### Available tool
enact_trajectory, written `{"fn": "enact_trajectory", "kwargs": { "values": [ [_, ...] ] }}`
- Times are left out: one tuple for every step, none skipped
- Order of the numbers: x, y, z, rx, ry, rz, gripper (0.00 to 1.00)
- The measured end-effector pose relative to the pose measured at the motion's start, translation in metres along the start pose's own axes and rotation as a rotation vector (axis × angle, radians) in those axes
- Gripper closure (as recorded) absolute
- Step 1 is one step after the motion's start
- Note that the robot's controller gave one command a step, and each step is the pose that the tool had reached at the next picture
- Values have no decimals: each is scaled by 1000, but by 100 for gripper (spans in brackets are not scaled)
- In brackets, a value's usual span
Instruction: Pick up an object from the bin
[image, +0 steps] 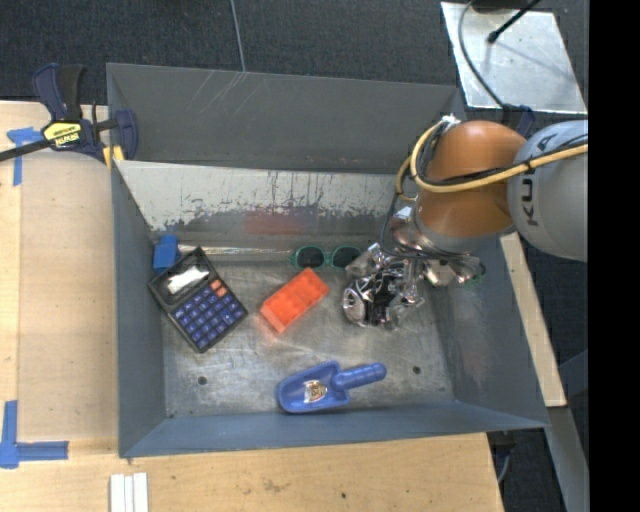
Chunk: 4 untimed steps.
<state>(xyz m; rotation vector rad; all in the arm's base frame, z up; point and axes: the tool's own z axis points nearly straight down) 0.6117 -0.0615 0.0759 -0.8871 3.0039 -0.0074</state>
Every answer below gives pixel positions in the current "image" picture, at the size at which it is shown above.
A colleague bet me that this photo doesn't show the crumpled silver foil packet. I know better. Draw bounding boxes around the crumpled silver foil packet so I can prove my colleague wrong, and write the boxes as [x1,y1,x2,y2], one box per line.
[341,243,427,331]

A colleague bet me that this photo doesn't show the green sunglasses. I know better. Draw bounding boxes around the green sunglasses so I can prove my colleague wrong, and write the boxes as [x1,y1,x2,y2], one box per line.
[289,243,362,272]

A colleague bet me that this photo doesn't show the orange toy brick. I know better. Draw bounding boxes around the orange toy brick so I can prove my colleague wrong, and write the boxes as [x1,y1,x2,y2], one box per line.
[258,267,330,335]

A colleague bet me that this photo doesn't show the blue toy scoop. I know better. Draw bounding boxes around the blue toy scoop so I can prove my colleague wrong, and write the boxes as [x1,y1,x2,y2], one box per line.
[276,360,388,415]

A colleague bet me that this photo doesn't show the grey metal bin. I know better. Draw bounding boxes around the grey metal bin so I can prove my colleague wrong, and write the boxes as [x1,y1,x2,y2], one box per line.
[105,62,552,459]

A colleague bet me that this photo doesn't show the black calculator with blue keys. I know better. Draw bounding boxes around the black calculator with blue keys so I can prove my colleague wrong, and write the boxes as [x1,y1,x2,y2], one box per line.
[147,245,250,355]

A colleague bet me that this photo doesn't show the small blue block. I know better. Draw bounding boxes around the small blue block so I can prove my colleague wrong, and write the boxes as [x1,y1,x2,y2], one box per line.
[152,233,182,275]

